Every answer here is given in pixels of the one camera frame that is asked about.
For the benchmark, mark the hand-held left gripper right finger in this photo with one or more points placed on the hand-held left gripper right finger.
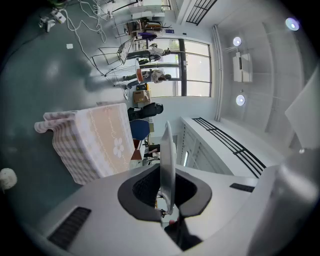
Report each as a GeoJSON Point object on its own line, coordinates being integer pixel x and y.
{"type": "Point", "coordinates": [225, 212]}

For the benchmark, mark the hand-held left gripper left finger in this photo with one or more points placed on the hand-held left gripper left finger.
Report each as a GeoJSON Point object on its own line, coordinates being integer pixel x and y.
{"type": "Point", "coordinates": [100, 220]}

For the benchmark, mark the small table with checked cloth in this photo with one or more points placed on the small table with checked cloth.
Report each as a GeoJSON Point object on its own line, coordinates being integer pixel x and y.
{"type": "Point", "coordinates": [105, 135]}

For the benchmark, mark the black ceiling vent grille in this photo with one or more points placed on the black ceiling vent grille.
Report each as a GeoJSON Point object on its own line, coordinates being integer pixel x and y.
{"type": "Point", "coordinates": [200, 11]}
{"type": "Point", "coordinates": [232, 147]}

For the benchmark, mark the brown wooden desk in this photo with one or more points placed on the brown wooden desk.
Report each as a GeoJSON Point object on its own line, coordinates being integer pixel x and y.
{"type": "Point", "coordinates": [136, 151]}

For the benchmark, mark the blue padded chair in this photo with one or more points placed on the blue padded chair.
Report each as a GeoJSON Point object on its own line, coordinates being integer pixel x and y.
{"type": "Point", "coordinates": [140, 128]}

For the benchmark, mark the white waste basket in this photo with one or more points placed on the white waste basket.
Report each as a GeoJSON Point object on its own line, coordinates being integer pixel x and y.
{"type": "Point", "coordinates": [7, 178]}

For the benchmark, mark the round ceiling light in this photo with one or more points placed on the round ceiling light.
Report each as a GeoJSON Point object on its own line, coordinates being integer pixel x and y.
{"type": "Point", "coordinates": [237, 41]}
{"type": "Point", "coordinates": [240, 100]}
{"type": "Point", "coordinates": [292, 24]}

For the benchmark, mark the white power strip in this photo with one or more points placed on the white power strip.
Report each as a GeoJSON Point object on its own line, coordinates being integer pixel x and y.
{"type": "Point", "coordinates": [125, 95]}

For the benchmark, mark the brown cardboard box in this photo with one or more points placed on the brown cardboard box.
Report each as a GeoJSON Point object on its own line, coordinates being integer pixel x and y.
{"type": "Point", "coordinates": [141, 96]}

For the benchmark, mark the white ceiling pipes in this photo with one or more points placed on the white ceiling pipes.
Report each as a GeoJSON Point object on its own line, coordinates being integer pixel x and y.
{"type": "Point", "coordinates": [218, 75]}

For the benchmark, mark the yellow black toolbox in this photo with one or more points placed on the yellow black toolbox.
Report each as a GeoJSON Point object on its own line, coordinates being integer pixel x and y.
{"type": "Point", "coordinates": [141, 87]}

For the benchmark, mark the white ceiling air conditioner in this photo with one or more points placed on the white ceiling air conditioner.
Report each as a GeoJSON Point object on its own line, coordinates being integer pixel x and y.
{"type": "Point", "coordinates": [242, 67]}

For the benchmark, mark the large glass window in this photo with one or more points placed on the large glass window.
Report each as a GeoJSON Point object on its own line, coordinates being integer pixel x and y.
{"type": "Point", "coordinates": [197, 67]}

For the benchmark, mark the orange rectangular box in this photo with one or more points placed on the orange rectangular box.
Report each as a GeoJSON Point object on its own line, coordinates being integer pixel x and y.
{"type": "Point", "coordinates": [139, 76]}

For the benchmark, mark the white paper sheet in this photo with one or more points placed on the white paper sheet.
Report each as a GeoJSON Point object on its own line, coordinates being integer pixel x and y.
{"type": "Point", "coordinates": [69, 46]}

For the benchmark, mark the cluster of white power strips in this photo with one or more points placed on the cluster of white power strips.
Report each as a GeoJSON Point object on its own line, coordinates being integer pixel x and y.
{"type": "Point", "coordinates": [58, 15]}

